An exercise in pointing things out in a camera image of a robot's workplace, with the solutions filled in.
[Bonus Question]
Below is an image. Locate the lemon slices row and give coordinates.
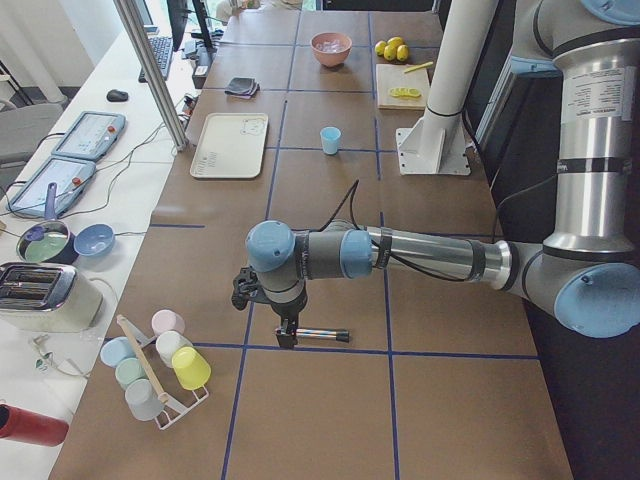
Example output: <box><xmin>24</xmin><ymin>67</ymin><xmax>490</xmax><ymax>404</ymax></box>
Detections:
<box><xmin>388</xmin><ymin>87</ymin><xmax>422</xmax><ymax>99</ymax></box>

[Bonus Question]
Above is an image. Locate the black keyboard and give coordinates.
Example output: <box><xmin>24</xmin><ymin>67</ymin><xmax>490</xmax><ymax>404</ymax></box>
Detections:
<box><xmin>147</xmin><ymin>36</ymin><xmax>174</xmax><ymax>80</ymax></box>

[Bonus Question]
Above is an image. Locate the blue cup on rack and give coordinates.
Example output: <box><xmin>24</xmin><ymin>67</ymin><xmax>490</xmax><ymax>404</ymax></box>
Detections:
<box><xmin>100</xmin><ymin>336</ymin><xmax>136</xmax><ymax>368</ymax></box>

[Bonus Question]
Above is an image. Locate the white wire cup rack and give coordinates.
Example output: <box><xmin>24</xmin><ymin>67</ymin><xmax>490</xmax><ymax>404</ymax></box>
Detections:
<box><xmin>116</xmin><ymin>315</ymin><xmax>210</xmax><ymax>430</ymax></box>

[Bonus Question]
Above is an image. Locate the pink bowl of ice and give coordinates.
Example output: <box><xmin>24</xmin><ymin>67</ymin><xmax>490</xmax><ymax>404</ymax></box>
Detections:
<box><xmin>310</xmin><ymin>32</ymin><xmax>352</xmax><ymax>68</ymax></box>

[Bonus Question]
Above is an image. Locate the light blue plastic cup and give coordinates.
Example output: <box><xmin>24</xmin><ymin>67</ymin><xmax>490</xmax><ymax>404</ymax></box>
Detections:
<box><xmin>320</xmin><ymin>126</ymin><xmax>341</xmax><ymax>155</ymax></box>

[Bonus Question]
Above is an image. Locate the whole lemon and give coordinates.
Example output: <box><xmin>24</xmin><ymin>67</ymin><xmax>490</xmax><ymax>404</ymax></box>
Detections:
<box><xmin>374</xmin><ymin>40</ymin><xmax>387</xmax><ymax>56</ymax></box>
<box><xmin>396</xmin><ymin>44</ymin><xmax>410</xmax><ymax>62</ymax></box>
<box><xmin>383</xmin><ymin>45</ymin><xmax>397</xmax><ymax>61</ymax></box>

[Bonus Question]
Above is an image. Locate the yellow plastic knife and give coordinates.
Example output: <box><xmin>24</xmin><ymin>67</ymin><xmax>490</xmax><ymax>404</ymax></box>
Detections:
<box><xmin>403</xmin><ymin>61</ymin><xmax>434</xmax><ymax>74</ymax></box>

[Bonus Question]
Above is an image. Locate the black monitor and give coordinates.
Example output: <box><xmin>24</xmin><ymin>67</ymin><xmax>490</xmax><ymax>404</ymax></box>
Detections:
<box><xmin>166</xmin><ymin>0</ymin><xmax>214</xmax><ymax>52</ymax></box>

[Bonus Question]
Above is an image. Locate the far teach pendant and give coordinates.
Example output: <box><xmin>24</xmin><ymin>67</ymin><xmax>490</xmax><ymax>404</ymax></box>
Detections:
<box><xmin>52</xmin><ymin>111</ymin><xmax>126</xmax><ymax>162</ymax></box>

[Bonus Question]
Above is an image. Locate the red bottle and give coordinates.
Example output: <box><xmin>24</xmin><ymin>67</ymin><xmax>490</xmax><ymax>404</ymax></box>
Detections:
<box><xmin>1</xmin><ymin>404</ymin><xmax>69</xmax><ymax>447</ymax></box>

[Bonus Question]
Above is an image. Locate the teach pendant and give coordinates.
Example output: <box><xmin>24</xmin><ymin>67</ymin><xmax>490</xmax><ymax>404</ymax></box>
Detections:
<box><xmin>52</xmin><ymin>111</ymin><xmax>126</xmax><ymax>162</ymax></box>
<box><xmin>7</xmin><ymin>156</ymin><xmax>96</xmax><ymax>218</ymax></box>

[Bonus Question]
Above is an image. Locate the white cup on rack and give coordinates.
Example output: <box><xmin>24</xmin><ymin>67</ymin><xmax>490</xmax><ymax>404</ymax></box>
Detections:
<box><xmin>155</xmin><ymin>330</ymin><xmax>193</xmax><ymax>369</ymax></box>

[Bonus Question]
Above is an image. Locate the near teach pendant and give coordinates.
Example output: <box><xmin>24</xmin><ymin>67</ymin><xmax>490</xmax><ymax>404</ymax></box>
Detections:
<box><xmin>7</xmin><ymin>156</ymin><xmax>96</xmax><ymax>218</ymax></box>

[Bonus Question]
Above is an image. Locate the wooden cutting board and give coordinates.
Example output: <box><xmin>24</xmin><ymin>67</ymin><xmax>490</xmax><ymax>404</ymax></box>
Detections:
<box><xmin>376</xmin><ymin>64</ymin><xmax>430</xmax><ymax>110</ymax></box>

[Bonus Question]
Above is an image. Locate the green cup on rack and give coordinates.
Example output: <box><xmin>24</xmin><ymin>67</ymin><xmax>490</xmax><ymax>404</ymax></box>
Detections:
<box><xmin>115</xmin><ymin>357</ymin><xmax>147</xmax><ymax>390</ymax></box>

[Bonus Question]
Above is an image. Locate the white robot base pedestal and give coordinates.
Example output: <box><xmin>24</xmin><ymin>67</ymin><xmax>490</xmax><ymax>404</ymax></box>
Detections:
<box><xmin>396</xmin><ymin>0</ymin><xmax>499</xmax><ymax>175</ymax></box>

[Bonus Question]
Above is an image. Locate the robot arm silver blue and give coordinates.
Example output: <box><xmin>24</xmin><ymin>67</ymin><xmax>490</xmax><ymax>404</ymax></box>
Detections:
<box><xmin>232</xmin><ymin>1</ymin><xmax>639</xmax><ymax>348</ymax></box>

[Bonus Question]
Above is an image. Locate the pink cup on rack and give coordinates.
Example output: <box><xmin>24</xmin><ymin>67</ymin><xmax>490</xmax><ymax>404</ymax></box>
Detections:
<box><xmin>151</xmin><ymin>309</ymin><xmax>186</xmax><ymax>337</ymax></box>

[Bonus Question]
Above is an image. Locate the cream bear tray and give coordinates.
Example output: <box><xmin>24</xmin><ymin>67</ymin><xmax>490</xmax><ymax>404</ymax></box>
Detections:
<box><xmin>190</xmin><ymin>113</ymin><xmax>269</xmax><ymax>179</ymax></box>

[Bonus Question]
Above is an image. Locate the black computer mouse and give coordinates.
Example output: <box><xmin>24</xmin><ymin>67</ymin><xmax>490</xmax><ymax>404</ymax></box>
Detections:
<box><xmin>106</xmin><ymin>89</ymin><xmax>129</xmax><ymax>103</ymax></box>

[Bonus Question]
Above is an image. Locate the cream steel toaster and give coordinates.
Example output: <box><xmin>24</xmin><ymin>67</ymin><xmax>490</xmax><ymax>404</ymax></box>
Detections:
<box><xmin>1</xmin><ymin>262</ymin><xmax>103</xmax><ymax>333</ymax></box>

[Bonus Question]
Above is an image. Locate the aluminium frame post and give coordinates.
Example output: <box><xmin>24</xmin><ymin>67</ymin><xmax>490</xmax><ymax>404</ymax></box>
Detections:
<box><xmin>114</xmin><ymin>0</ymin><xmax>188</xmax><ymax>152</ymax></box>

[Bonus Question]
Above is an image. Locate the grey folded cloth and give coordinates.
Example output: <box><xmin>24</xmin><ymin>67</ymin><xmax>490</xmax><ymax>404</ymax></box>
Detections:
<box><xmin>224</xmin><ymin>77</ymin><xmax>260</xmax><ymax>98</ymax></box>

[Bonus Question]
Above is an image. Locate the blue saucepan with handle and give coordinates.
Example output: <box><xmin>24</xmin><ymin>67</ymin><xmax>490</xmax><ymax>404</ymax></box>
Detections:
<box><xmin>16</xmin><ymin>182</ymin><xmax>79</xmax><ymax>264</ymax></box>

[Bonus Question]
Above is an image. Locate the blue bowl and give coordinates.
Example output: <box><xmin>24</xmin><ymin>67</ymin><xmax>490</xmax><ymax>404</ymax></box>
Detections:
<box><xmin>74</xmin><ymin>224</ymin><xmax>115</xmax><ymax>257</ymax></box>

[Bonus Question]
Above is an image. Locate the yellow cup on rack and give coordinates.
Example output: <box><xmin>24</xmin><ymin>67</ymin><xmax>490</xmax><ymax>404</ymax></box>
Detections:
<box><xmin>171</xmin><ymin>346</ymin><xmax>211</xmax><ymax>391</ymax></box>

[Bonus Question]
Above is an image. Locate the grey cup on rack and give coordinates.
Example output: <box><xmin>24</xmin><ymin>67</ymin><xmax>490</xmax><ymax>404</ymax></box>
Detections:
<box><xmin>125</xmin><ymin>378</ymin><xmax>164</xmax><ymax>421</ymax></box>

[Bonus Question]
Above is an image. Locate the steel muddler black tip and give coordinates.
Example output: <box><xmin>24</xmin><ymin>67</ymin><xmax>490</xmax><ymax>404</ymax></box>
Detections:
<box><xmin>297</xmin><ymin>327</ymin><xmax>350</xmax><ymax>343</ymax></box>

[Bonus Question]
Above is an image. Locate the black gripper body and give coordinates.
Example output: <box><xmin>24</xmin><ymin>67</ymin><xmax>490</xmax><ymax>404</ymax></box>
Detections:
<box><xmin>265</xmin><ymin>282</ymin><xmax>307</xmax><ymax>331</ymax></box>

